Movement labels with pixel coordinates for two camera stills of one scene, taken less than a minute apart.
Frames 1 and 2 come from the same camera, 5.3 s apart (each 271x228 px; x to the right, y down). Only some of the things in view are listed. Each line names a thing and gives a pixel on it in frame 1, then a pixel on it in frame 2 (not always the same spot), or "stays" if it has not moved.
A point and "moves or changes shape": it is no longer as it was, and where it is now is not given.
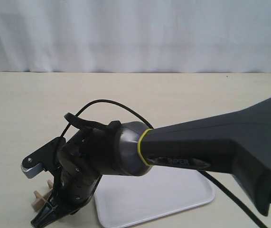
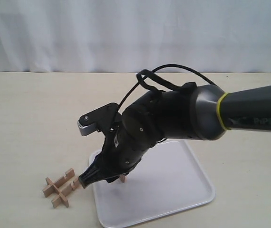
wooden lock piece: (39, 201) moves or changes shape
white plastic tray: (123, 200) stays
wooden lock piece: (50, 183) to (124, 178)
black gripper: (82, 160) to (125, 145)
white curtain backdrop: (144, 36) stays
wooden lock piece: (40, 198) to (64, 199)
